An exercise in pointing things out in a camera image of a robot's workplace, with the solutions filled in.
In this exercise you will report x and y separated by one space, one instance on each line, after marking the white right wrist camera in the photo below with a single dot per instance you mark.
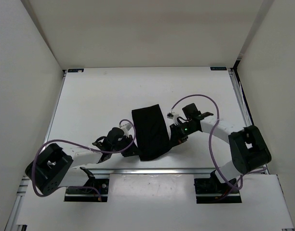
175 117

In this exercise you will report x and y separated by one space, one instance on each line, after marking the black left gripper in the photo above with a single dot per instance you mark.
132 150

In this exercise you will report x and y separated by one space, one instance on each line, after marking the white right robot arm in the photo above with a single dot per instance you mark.
220 129

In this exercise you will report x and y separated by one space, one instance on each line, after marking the blue label right corner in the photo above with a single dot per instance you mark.
218 68

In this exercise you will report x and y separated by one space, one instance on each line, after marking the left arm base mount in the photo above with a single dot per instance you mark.
84 186

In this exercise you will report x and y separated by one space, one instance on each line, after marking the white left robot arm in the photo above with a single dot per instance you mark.
53 165

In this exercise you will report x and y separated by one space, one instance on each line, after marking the aluminium table edge rail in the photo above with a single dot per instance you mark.
152 171

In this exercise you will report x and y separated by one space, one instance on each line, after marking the aluminium right side rail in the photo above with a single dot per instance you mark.
246 115

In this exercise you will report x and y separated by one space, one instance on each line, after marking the black skirt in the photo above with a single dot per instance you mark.
151 132

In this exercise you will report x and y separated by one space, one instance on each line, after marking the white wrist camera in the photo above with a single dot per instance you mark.
175 117
126 128

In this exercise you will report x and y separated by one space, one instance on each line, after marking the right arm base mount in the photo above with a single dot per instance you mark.
207 193

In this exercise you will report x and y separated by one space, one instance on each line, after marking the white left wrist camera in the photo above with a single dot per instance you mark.
126 128

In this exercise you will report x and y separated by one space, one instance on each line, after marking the blue label left corner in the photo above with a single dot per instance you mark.
75 70

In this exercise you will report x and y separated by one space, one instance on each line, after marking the blue label corner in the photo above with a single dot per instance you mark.
75 70
218 68

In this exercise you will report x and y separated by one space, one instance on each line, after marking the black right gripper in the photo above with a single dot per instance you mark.
176 137

